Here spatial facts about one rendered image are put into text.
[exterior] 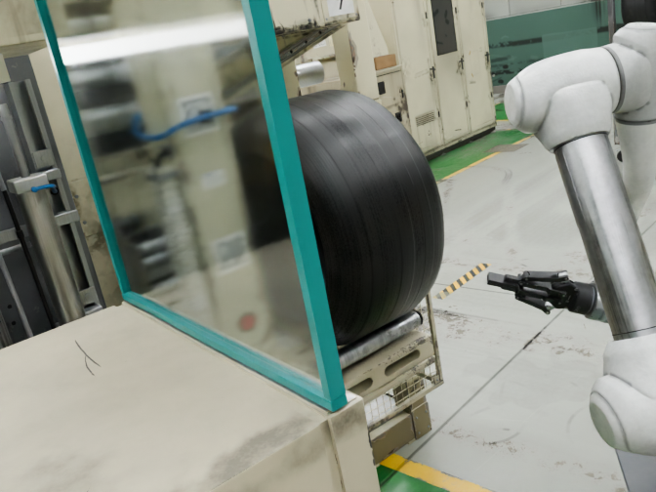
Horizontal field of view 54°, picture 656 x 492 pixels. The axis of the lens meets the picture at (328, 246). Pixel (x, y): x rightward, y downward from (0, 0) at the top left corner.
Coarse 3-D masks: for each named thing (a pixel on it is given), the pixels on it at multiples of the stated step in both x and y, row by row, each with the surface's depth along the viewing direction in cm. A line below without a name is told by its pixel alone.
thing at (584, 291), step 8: (552, 288) 151; (560, 288) 150; (568, 288) 149; (576, 288) 149; (584, 288) 149; (592, 288) 149; (552, 296) 152; (568, 296) 151; (576, 296) 149; (584, 296) 148; (592, 296) 148; (552, 304) 153; (568, 304) 152; (576, 304) 149; (584, 304) 148; (576, 312) 151; (584, 312) 150
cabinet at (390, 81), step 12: (384, 72) 617; (396, 72) 630; (324, 84) 592; (336, 84) 583; (384, 84) 616; (396, 84) 631; (384, 96) 619; (396, 96) 633; (396, 108) 634; (408, 120) 650
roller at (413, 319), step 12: (408, 312) 163; (396, 324) 159; (408, 324) 160; (420, 324) 163; (372, 336) 155; (384, 336) 156; (396, 336) 158; (348, 348) 151; (360, 348) 152; (372, 348) 154; (348, 360) 149
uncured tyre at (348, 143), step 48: (336, 96) 147; (336, 144) 132; (384, 144) 137; (336, 192) 130; (384, 192) 133; (432, 192) 141; (336, 240) 131; (384, 240) 132; (432, 240) 142; (336, 288) 137; (384, 288) 137; (336, 336) 147
